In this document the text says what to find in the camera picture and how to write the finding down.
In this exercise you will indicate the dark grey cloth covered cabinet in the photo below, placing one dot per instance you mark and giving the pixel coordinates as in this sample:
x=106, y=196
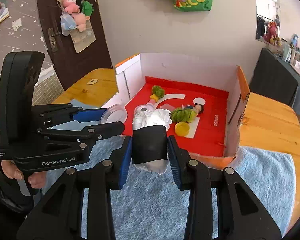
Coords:
x=275, y=80

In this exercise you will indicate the beige paper sheet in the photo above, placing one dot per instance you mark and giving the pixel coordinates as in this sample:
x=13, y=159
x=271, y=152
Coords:
x=83, y=38

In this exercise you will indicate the pink plush toy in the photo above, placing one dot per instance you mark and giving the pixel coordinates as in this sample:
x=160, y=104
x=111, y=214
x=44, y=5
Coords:
x=70, y=5
x=80, y=21

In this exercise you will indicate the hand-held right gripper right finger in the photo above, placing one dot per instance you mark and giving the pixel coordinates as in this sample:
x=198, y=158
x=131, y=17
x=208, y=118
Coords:
x=173, y=162

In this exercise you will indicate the small green plush toy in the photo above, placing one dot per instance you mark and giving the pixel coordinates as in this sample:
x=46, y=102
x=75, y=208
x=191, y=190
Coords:
x=158, y=91

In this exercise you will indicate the red plush toy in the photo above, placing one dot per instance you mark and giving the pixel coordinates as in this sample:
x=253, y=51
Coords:
x=272, y=32

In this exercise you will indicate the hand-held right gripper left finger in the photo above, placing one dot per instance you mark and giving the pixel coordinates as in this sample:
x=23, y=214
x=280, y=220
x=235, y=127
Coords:
x=126, y=162

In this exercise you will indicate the dark hanging clothes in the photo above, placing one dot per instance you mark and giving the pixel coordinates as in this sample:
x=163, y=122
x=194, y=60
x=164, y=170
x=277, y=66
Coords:
x=261, y=27

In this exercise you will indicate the dark brown door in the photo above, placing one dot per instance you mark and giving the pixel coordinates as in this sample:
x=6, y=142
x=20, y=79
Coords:
x=90, y=55

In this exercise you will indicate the clear plastic cup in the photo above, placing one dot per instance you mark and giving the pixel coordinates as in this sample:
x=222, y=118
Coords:
x=113, y=113

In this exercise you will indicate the large green plush toy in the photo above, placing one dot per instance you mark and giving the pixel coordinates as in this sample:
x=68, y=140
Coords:
x=180, y=115

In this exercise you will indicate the person's left forearm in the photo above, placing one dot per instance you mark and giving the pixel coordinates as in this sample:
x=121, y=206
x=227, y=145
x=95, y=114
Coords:
x=2, y=200

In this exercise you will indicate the black sleeved white paper roll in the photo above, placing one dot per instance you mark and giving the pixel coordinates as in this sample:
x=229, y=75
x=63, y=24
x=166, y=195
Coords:
x=148, y=145

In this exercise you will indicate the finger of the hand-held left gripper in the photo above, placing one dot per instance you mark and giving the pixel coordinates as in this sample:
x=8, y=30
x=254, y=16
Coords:
x=90, y=115
x=105, y=130

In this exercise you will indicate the green plush toy on door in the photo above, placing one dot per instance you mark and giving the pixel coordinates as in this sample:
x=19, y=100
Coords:
x=87, y=7

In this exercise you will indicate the black haired doll figure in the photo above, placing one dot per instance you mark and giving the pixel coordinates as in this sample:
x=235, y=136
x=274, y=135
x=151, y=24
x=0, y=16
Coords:
x=197, y=108

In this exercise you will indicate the small beige tag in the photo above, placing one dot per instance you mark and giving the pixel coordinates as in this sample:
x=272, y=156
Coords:
x=92, y=81

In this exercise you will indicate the yellow plastic lid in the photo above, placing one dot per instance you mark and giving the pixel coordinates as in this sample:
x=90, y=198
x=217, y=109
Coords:
x=182, y=128

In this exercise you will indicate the orange cardboard box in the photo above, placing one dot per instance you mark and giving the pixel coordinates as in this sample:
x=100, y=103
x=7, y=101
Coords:
x=210, y=135

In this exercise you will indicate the person's left hand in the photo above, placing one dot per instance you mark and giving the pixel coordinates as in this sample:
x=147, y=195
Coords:
x=37, y=181

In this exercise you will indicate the row of bottles and boxes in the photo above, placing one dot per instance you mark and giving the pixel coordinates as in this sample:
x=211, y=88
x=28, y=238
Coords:
x=297, y=55

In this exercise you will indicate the blue fluffy mat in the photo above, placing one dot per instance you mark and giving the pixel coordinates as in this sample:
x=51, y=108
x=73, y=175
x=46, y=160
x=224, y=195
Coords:
x=260, y=180

